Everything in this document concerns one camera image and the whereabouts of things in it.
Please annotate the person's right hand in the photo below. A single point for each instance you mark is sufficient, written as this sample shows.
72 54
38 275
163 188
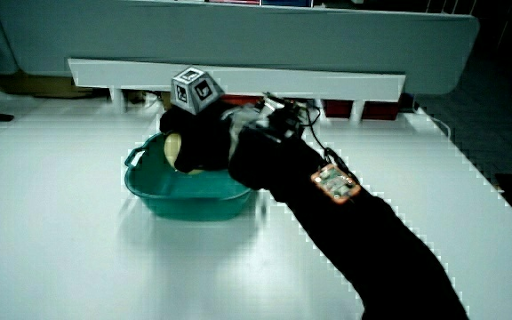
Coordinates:
202 138

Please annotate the white shelf riser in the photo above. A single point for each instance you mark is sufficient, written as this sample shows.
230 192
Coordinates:
282 84

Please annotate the yellow pear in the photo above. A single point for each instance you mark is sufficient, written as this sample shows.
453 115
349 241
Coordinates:
172 149

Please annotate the teal basin plate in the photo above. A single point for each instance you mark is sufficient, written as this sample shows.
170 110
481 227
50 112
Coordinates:
194 200

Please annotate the blue book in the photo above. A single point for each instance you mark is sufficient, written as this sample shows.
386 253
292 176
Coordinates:
286 2

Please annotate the person's right forearm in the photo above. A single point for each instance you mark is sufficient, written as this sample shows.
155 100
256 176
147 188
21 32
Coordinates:
371 249

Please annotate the grey sofa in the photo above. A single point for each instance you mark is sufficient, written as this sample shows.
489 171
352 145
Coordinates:
238 35

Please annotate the orange sensor board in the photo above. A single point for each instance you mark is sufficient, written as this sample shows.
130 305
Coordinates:
336 183

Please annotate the black wrist electronics module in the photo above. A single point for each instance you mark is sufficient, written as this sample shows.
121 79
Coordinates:
282 117

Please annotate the red book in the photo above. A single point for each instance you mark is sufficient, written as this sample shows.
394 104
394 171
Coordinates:
234 2

